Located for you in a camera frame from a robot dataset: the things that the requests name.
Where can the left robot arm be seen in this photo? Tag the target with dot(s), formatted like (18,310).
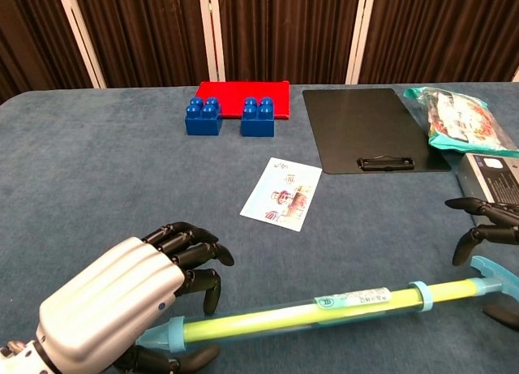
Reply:
(16,359)

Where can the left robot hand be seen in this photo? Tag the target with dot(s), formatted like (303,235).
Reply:
(113,293)

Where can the black clipboard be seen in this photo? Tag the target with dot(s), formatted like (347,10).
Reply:
(357,126)

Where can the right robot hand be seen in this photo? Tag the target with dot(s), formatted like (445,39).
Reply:
(498,224)

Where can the white illustrated card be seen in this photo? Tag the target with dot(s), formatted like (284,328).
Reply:
(280,195)

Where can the brown curtain screen panel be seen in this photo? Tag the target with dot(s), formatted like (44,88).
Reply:
(32,33)
(438,33)
(142,33)
(284,33)

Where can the blue velvet table cloth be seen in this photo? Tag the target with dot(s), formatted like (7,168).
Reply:
(101,167)

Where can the blue four-stud building block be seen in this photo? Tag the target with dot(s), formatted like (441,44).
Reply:
(257,127)
(202,125)

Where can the red flat pad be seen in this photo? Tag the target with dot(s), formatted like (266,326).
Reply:
(243,93)

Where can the teal snack bag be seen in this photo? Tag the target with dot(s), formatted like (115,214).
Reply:
(458,118)

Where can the grey printed cardboard box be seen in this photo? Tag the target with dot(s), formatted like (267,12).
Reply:
(494,179)

